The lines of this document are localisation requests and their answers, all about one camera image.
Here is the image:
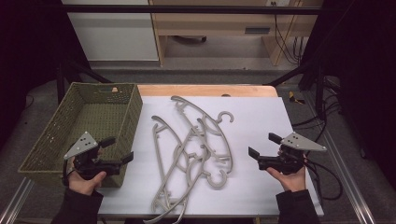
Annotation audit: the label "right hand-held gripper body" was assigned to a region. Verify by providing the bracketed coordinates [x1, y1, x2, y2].
[257, 132, 328, 175]

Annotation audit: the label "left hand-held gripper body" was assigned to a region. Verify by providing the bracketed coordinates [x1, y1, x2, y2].
[64, 131, 122, 181]

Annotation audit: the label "green woven basket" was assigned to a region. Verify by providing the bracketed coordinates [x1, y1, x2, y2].
[18, 81, 144, 189]

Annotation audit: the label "person's right hand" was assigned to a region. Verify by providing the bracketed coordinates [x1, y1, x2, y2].
[265, 167, 307, 193]

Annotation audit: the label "person's left hand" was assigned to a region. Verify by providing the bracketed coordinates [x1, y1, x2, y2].
[67, 169, 107, 196]

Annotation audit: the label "yellow and black tool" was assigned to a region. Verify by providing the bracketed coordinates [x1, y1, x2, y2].
[288, 91, 306, 105]

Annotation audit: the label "black metal stand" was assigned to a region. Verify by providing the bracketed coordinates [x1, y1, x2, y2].
[55, 59, 111, 105]
[266, 57, 329, 120]

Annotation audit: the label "black curtain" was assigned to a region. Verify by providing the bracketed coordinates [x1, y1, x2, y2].
[0, 0, 92, 150]
[298, 0, 396, 189]

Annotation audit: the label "white cabinet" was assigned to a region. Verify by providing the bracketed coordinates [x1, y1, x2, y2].
[61, 0, 161, 62]

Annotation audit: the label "wooden cabinet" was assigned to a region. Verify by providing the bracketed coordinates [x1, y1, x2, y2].
[148, 0, 324, 67]

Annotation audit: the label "black floor cables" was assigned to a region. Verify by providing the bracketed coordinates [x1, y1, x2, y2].
[291, 76, 344, 147]

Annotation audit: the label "right hand-held gripper cable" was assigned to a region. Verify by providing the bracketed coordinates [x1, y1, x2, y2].
[303, 157, 344, 201]

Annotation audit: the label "aluminium rail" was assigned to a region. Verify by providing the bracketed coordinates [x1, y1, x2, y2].
[320, 124, 378, 224]
[0, 176, 35, 224]

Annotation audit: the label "bunch of black cables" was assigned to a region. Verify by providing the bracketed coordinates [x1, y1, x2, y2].
[270, 1, 307, 65]

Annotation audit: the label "black horizontal frame bar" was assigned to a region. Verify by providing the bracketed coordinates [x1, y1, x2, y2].
[61, 4, 325, 16]

